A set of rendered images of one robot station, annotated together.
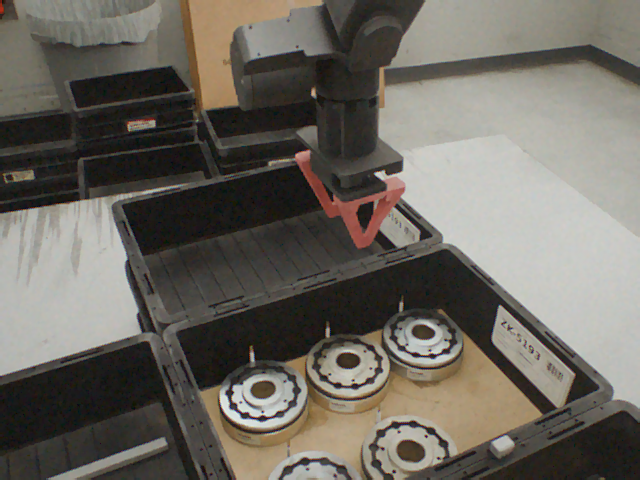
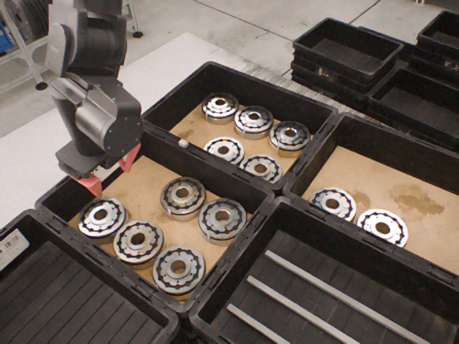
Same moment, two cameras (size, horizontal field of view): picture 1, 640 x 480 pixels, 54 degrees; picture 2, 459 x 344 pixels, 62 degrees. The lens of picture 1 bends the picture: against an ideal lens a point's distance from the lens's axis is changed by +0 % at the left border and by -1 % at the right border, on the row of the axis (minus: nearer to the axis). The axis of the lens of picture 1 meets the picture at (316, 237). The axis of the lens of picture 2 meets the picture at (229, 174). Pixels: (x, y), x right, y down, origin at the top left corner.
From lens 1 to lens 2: 0.70 m
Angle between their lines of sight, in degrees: 78
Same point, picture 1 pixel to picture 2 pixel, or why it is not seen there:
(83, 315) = not seen: outside the picture
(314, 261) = (26, 323)
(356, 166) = not seen: hidden behind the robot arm
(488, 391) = (122, 189)
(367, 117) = not seen: hidden behind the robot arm
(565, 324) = (20, 205)
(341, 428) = (174, 235)
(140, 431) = (227, 330)
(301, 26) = (100, 82)
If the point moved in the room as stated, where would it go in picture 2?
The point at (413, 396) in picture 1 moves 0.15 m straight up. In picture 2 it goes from (138, 215) to (122, 173)
